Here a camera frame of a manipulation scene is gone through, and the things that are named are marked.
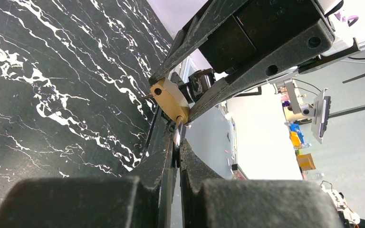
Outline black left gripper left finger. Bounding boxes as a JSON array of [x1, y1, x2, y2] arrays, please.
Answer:
[[0, 110, 174, 228]]

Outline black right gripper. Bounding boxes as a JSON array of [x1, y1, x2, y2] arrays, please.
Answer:
[[149, 0, 334, 123]]

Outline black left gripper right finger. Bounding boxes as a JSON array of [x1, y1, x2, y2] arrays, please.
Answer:
[[180, 140, 343, 228]]

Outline large brass padlock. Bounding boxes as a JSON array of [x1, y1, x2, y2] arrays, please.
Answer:
[[140, 77, 191, 167]]

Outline monitor on stand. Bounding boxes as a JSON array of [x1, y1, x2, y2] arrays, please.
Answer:
[[284, 79, 331, 144]]

